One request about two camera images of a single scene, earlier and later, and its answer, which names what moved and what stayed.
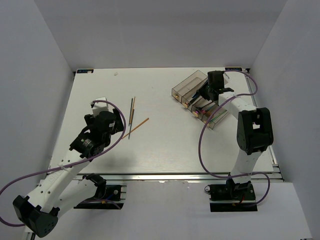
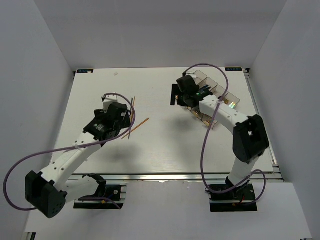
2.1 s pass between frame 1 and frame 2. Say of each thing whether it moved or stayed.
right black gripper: moved
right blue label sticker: stayed
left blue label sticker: stayed
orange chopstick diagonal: stayed
